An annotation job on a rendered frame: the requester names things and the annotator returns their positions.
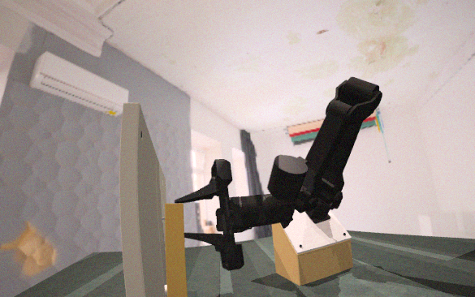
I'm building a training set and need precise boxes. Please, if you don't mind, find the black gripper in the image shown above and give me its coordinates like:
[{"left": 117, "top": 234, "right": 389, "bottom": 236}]
[{"left": 174, "top": 159, "right": 270, "bottom": 271}]

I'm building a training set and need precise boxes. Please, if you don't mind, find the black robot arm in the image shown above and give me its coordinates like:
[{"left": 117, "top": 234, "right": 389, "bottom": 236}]
[{"left": 263, "top": 77, "right": 382, "bottom": 229}]

